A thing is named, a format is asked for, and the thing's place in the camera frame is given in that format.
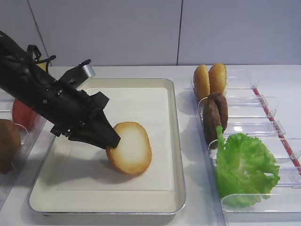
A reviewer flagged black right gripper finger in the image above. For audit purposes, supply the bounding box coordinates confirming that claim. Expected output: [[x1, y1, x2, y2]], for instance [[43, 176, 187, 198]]
[[68, 131, 110, 149]]

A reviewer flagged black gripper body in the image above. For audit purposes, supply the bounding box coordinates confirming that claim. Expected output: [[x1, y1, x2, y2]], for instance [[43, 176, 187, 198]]
[[14, 80, 109, 138]]

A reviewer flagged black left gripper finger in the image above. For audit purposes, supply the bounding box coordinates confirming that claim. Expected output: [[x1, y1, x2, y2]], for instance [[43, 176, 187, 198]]
[[79, 110, 120, 148]]

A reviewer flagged toasted bun bottom slice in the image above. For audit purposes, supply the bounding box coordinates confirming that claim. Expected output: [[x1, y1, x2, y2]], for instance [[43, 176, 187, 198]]
[[106, 121, 152, 175]]

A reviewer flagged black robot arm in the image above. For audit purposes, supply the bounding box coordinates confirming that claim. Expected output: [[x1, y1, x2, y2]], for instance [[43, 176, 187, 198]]
[[0, 32, 120, 149]]

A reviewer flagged front red tomato slice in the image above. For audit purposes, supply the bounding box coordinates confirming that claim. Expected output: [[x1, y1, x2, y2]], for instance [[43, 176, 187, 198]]
[[12, 99, 38, 131]]

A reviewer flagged front yellow cheese slice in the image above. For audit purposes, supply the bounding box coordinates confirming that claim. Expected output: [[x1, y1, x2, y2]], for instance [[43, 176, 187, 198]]
[[37, 62, 47, 71]]

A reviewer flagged front brown meat patty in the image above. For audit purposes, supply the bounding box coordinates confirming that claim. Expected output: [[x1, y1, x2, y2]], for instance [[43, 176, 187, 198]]
[[203, 100, 221, 149]]

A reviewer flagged brown meat patty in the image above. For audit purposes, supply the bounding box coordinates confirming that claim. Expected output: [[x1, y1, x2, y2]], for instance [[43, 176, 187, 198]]
[[209, 92, 228, 132], [203, 100, 221, 149]]

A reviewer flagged rear brown meat patty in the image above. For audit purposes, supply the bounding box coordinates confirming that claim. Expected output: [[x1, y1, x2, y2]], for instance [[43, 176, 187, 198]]
[[209, 92, 228, 132]]

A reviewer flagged green lettuce leaf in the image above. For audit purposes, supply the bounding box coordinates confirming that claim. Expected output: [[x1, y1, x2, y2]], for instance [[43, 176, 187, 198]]
[[216, 126, 280, 207]]

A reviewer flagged white paper tray liner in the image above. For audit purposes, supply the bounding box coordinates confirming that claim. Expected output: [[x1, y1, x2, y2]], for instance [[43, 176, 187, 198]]
[[58, 88, 173, 191]]

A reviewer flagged brown bun slice left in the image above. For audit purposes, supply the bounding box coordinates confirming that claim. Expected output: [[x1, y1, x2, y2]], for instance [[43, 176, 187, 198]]
[[0, 119, 21, 174]]

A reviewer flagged cream metal baking tray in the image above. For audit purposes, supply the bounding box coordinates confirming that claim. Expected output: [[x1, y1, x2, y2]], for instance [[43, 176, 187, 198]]
[[29, 79, 186, 215]]

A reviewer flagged clear acrylic rack left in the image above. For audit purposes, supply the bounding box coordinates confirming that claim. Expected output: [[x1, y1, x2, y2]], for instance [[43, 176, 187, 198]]
[[0, 90, 46, 207]]

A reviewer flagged clear acrylic rack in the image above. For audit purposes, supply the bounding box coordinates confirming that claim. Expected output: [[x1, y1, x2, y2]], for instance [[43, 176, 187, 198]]
[[0, 90, 46, 207], [181, 70, 301, 226]]

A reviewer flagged left golden bun top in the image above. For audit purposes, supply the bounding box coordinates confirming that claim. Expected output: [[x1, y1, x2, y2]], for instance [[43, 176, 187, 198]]
[[193, 65, 210, 100]]

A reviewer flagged golden bun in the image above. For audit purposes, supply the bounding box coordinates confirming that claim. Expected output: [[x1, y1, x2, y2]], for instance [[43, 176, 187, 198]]
[[193, 65, 210, 100], [208, 63, 227, 93]]

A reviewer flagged right golden bun top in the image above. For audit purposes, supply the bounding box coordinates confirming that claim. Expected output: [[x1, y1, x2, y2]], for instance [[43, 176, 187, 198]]
[[208, 63, 227, 93]]

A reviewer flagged clear acrylic rack right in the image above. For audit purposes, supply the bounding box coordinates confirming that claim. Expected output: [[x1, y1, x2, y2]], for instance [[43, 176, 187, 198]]
[[181, 70, 301, 226]]

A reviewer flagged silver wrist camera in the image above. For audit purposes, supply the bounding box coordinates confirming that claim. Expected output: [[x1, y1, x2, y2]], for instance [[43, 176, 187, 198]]
[[59, 59, 95, 89]]

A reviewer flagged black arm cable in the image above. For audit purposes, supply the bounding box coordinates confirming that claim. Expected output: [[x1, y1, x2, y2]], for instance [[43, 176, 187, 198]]
[[26, 44, 57, 71]]

